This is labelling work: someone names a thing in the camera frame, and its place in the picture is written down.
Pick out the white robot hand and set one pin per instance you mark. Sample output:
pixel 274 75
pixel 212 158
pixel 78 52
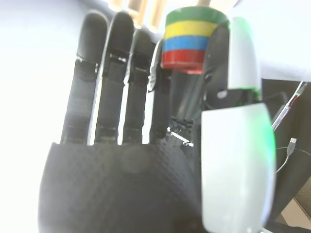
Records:
pixel 121 184

